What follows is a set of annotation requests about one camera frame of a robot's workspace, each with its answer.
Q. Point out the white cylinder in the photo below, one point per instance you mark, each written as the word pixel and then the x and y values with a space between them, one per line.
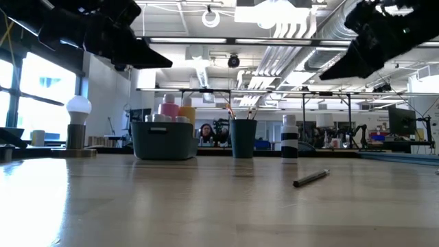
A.
pixel 37 138

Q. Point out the blue chair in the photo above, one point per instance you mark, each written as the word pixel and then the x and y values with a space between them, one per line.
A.
pixel 262 144

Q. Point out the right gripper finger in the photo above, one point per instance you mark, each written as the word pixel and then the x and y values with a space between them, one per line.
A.
pixel 356 63

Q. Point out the large pink paint bottle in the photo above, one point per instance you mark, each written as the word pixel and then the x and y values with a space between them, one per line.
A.
pixel 168 106

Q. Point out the black paintbrush silver ferrule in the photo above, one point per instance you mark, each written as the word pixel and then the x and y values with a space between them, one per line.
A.
pixel 310 178

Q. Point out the paintbrushes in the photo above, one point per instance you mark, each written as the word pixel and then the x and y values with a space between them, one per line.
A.
pixel 231 112

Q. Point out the wooden block stack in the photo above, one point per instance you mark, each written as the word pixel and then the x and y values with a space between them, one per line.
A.
pixel 99 140

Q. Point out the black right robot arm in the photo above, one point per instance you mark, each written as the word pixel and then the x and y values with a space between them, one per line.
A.
pixel 428 20

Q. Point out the black background robot arm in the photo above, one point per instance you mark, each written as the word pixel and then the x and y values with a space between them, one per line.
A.
pixel 221 127
pixel 361 135

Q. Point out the silver ventilation duct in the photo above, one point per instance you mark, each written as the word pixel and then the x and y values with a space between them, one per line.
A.
pixel 319 58

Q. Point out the black window frame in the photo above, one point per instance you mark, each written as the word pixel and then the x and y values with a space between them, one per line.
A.
pixel 13 89

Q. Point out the black hanging camera cluster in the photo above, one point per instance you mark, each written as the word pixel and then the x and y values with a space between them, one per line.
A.
pixel 382 88

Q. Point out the small white black-striped paint bottle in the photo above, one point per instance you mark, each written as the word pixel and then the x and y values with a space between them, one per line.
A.
pixel 289 144

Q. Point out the thin dark red paintbrush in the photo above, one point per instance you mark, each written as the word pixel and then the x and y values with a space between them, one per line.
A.
pixel 256 115

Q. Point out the black monitor on stand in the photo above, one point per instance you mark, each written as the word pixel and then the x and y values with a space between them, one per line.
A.
pixel 403 121

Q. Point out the light blue mat strip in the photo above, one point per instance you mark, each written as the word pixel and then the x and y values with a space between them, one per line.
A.
pixel 418 159

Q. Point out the black aluminium table frame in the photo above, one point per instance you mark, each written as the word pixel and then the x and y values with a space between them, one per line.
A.
pixel 109 150

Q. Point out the teal ribbed plastic cup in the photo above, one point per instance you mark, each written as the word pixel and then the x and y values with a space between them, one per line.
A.
pixel 242 140

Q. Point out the grey-teal plastic bin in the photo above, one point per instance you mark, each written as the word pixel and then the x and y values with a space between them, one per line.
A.
pixel 161 144

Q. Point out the dark slanted panel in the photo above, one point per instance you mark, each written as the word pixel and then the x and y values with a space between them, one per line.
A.
pixel 10 135

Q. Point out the long ceiling light bar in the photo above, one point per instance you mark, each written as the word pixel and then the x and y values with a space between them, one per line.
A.
pixel 188 40

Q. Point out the person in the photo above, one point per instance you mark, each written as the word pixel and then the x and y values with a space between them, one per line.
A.
pixel 206 133

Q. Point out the large yellow paint bottle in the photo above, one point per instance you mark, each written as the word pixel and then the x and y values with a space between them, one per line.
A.
pixel 187 111

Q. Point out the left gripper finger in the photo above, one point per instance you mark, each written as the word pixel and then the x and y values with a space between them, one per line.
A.
pixel 144 58

